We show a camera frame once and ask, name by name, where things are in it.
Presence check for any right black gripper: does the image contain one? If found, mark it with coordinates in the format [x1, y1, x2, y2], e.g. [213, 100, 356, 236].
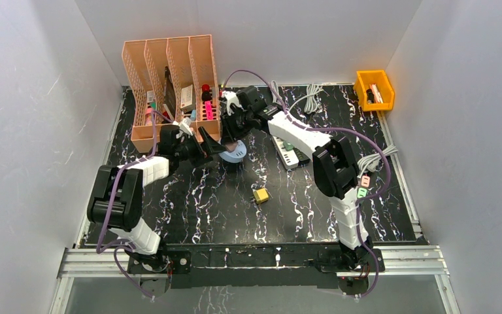
[219, 108, 253, 145]

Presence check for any round blue power socket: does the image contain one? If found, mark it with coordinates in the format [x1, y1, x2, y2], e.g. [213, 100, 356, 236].
[219, 140, 247, 164]

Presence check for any white power strip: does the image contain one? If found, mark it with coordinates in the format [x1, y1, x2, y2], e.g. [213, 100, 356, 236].
[271, 136, 299, 170]

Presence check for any yellow plug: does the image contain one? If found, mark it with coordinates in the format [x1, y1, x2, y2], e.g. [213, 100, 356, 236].
[253, 188, 269, 204]

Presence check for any pink plug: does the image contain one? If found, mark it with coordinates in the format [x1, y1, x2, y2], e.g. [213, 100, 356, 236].
[226, 142, 239, 152]

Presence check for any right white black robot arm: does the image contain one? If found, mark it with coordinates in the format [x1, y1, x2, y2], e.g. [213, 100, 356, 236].
[219, 86, 369, 271]

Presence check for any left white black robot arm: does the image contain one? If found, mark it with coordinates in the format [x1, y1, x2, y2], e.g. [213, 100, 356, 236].
[87, 124, 226, 272]

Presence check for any black power strip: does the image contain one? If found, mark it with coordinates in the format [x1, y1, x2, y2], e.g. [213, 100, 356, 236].
[356, 174, 371, 199]
[293, 148, 310, 166]

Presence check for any pink file organizer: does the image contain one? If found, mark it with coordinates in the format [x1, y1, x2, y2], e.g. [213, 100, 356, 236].
[122, 35, 221, 153]

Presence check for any orange storage bin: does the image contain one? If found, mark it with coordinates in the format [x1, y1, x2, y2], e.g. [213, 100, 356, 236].
[354, 70, 395, 112]

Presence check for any right side black power strip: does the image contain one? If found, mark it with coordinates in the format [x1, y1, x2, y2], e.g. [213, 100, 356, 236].
[356, 174, 371, 199]

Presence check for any bundled white cable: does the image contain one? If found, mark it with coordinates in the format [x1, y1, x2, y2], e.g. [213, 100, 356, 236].
[288, 83, 326, 116]

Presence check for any right side white cable bundle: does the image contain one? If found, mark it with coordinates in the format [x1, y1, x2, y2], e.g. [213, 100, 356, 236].
[357, 144, 399, 177]

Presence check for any aluminium base frame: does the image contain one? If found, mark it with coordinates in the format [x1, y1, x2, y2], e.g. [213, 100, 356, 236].
[50, 243, 460, 313]

